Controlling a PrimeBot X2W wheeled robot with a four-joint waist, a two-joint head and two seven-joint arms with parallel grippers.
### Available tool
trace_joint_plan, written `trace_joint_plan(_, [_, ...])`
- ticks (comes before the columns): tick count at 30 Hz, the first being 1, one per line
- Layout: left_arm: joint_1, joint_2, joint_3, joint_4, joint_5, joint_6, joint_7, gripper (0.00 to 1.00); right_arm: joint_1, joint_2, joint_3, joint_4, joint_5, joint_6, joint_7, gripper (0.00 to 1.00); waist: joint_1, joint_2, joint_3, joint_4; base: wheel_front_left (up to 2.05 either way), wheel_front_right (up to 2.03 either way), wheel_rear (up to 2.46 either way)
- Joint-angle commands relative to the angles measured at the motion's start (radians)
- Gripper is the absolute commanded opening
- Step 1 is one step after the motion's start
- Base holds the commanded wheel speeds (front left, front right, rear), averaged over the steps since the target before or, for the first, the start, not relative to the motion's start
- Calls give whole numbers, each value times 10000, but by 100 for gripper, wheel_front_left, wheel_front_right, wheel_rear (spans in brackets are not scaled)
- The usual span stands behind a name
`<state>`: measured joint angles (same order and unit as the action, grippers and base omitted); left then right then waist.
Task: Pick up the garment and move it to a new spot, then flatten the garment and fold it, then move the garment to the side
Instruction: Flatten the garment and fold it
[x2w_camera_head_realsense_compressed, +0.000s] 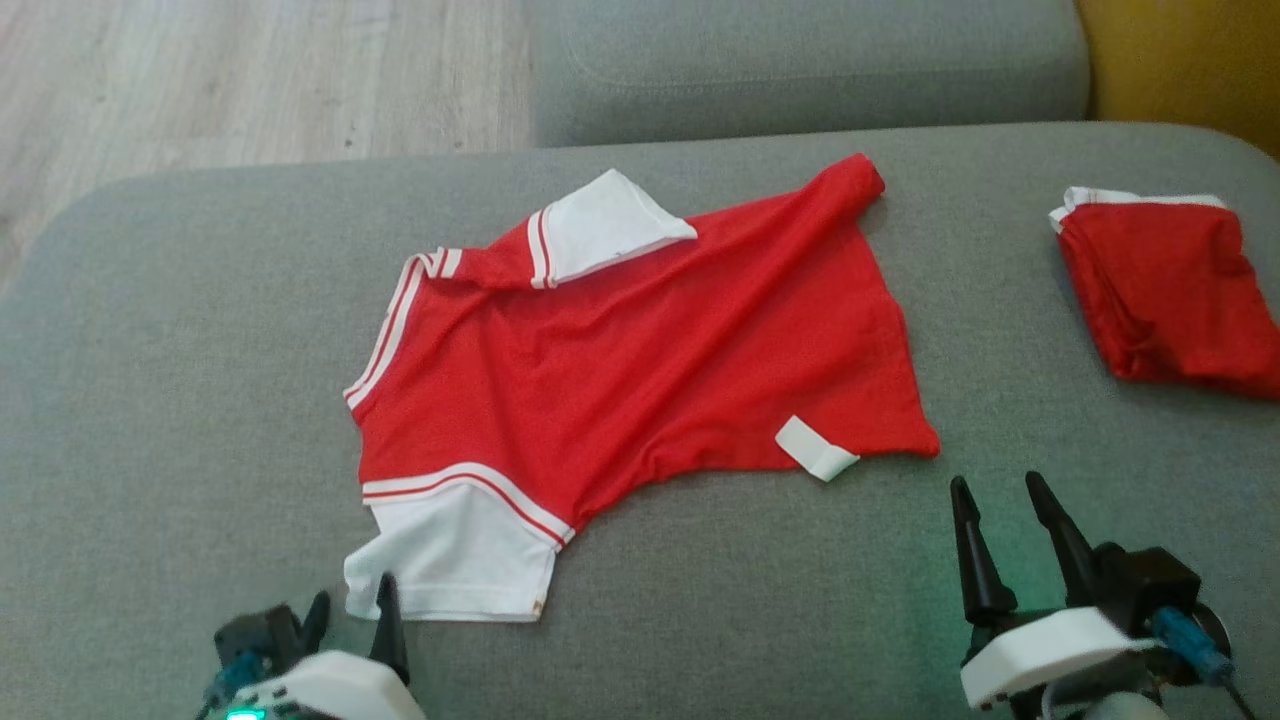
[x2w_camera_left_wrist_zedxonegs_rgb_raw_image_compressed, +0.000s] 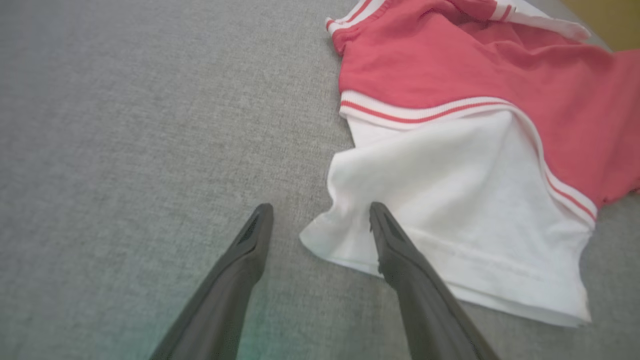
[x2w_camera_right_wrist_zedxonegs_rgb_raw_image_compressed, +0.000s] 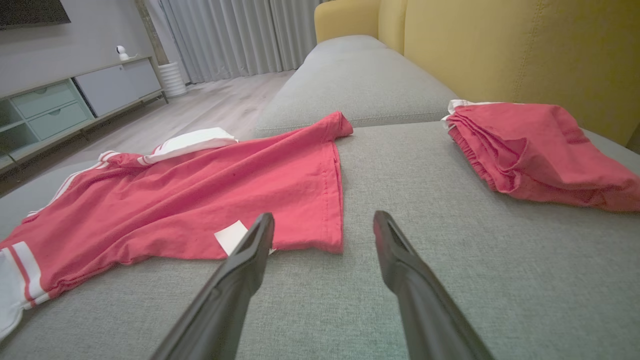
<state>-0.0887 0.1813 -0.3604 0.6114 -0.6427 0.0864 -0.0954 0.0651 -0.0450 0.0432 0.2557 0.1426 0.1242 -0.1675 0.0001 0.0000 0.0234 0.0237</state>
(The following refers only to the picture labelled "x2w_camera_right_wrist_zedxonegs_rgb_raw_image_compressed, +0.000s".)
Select low television cabinet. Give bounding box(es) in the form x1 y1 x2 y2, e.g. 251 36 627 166
0 54 169 176

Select grey pleated curtain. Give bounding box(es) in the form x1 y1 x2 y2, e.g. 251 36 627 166
145 0 323 85

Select large grey sofa seat cushion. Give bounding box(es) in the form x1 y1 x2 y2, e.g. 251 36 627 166
0 120 640 360

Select mint green cabinet drawer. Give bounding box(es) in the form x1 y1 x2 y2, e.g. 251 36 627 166
27 101 96 142
10 80 78 120

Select yellow sofa end backrest cushion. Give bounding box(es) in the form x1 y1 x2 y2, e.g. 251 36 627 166
314 0 382 45

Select brown curtain strip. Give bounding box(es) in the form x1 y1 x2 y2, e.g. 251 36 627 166
134 0 169 66

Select red shirt with white trim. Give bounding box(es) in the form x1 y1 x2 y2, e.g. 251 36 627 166
0 111 354 341

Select white ribbed cylinder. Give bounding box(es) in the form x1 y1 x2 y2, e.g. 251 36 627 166
158 61 189 99

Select narrow yellow sofa backrest cushion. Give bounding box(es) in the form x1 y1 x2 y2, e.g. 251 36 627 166
377 0 409 56

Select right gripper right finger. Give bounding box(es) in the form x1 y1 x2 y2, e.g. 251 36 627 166
372 210 496 360

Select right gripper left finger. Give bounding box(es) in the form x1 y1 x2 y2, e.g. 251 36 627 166
150 212 276 360

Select black wall television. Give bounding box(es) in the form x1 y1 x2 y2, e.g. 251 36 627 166
0 0 72 30

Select red shorts with white stripe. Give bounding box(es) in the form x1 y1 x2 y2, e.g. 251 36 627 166
441 99 640 213

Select white cabinet door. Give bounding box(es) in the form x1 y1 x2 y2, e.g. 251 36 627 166
73 58 164 117

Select wide yellow sofa backrest cushion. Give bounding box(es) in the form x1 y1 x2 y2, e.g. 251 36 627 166
403 0 640 147

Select small grey sofa seat cushion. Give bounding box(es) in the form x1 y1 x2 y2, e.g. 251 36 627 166
302 34 390 65

